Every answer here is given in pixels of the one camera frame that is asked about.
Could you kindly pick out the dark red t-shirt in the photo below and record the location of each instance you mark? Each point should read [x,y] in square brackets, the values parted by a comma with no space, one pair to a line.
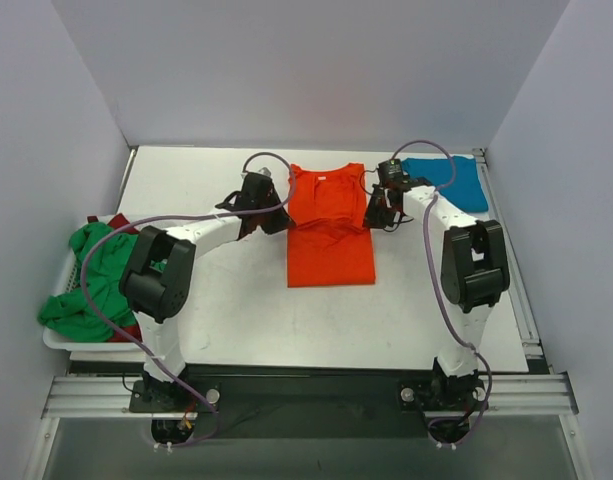
[103,225]

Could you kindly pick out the folded blue t-shirt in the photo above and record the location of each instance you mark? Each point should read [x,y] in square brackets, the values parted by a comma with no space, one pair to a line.
[465,192]

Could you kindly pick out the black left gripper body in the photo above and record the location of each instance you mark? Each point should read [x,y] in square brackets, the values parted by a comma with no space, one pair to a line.
[274,218]

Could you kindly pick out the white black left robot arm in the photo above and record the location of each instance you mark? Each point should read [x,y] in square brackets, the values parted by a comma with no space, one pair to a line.
[157,278]

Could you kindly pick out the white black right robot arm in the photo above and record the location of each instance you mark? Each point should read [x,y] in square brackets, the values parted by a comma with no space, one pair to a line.
[466,257]

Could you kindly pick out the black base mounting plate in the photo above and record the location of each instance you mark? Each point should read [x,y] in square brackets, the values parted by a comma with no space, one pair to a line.
[272,403]

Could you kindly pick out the green t-shirt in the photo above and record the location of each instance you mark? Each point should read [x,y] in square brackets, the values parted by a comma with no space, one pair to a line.
[91,270]

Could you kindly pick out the orange t-shirt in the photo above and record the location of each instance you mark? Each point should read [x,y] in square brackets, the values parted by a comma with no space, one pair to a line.
[329,245]

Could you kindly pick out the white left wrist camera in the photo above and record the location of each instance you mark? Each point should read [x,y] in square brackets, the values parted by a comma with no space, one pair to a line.
[262,171]

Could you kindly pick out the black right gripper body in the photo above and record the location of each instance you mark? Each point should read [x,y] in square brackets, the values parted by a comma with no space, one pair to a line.
[376,209]

